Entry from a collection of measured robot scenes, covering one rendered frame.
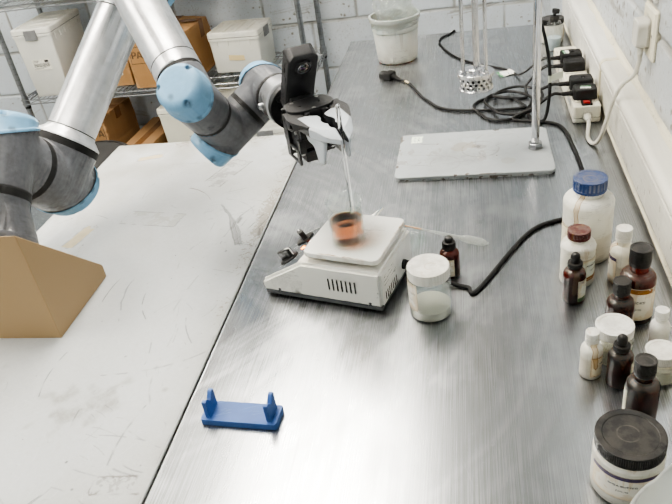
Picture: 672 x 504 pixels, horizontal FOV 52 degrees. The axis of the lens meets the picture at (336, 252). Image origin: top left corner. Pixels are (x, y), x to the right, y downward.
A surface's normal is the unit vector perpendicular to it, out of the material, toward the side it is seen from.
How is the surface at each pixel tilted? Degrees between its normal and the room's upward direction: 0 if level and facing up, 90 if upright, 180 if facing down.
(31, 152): 88
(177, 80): 45
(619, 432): 0
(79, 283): 90
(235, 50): 92
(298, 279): 90
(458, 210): 0
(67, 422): 0
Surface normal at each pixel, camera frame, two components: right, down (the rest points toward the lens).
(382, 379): -0.14, -0.83
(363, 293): -0.41, 0.54
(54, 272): 0.98, -0.04
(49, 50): -0.11, 0.58
